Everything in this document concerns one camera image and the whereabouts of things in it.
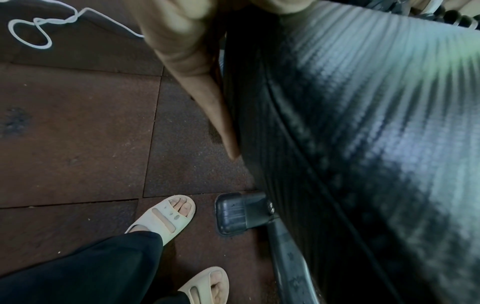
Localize person's left hand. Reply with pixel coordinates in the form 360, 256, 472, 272
127, 0, 320, 161

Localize ribbed black bench seat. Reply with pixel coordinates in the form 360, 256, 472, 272
221, 0, 480, 304

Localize person's white shoe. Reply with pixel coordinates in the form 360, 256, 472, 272
176, 266, 230, 304
124, 194, 197, 247

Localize person's legs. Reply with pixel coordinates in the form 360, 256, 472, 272
0, 231, 189, 304

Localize dark machine base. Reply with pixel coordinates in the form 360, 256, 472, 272
213, 191, 320, 304

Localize thin white cord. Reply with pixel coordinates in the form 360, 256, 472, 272
7, 0, 146, 50

